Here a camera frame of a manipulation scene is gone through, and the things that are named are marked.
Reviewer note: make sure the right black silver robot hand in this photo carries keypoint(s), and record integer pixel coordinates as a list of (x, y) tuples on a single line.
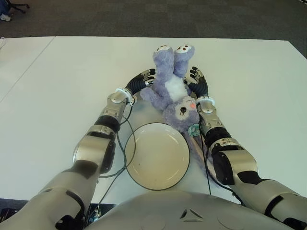
[(200, 86)]

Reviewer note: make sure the silver robot torso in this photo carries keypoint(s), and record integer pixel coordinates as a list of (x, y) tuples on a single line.
[(168, 215)]

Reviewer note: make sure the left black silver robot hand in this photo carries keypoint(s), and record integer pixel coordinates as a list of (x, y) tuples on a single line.
[(136, 82)]

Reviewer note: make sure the white sneaker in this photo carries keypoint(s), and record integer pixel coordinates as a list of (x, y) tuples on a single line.
[(5, 18)]

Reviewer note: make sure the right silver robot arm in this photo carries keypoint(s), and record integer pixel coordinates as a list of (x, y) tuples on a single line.
[(239, 160)]

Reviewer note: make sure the blue jeans leg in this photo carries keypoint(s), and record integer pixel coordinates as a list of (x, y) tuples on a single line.
[(4, 7)]

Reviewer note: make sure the white plate black rim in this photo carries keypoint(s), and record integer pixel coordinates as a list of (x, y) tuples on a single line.
[(158, 155)]

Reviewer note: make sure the purple plush bunny doll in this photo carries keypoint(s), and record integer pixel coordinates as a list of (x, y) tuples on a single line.
[(163, 72)]

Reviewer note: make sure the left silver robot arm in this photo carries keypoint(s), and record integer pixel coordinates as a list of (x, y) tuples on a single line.
[(91, 151)]

